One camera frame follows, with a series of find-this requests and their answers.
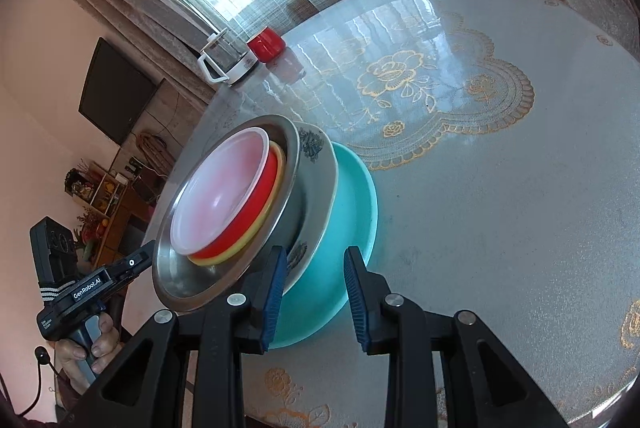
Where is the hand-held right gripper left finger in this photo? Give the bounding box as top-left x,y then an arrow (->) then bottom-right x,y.
60,245 -> 290,428

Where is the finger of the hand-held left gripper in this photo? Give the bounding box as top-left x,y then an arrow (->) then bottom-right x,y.
112,240 -> 157,291

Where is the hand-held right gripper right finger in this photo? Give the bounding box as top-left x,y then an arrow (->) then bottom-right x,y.
343,246 -> 556,428

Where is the stainless steel bowl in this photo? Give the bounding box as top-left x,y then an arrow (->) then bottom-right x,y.
151,114 -> 301,313

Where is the teal plate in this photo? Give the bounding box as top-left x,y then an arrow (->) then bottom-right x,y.
267,142 -> 379,350

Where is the red bowl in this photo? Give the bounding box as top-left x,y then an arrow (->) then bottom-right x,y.
170,127 -> 279,259

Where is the large white floral plate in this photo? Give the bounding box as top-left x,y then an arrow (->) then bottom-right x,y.
280,120 -> 340,296

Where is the yellow bowl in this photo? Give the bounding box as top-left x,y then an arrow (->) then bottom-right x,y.
187,142 -> 287,266

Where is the person's left hand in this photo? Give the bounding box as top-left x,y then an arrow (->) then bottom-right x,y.
54,313 -> 122,391

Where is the wooden cabinet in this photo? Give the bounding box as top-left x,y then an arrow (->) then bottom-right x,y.
82,188 -> 161,279

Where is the small wooden shelf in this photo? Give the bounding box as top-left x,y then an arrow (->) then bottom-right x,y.
87,160 -> 131,213

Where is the wooden chair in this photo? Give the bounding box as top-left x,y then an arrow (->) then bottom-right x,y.
135,132 -> 171,169

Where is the black flat television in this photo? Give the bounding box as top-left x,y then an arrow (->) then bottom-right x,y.
78,38 -> 160,146

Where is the white glass kettle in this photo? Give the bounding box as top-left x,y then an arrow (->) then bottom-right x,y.
196,28 -> 260,86

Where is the red mug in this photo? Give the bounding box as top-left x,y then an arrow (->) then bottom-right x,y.
247,26 -> 286,61

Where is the black cable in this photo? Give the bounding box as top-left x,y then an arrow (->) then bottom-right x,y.
17,347 -> 57,416

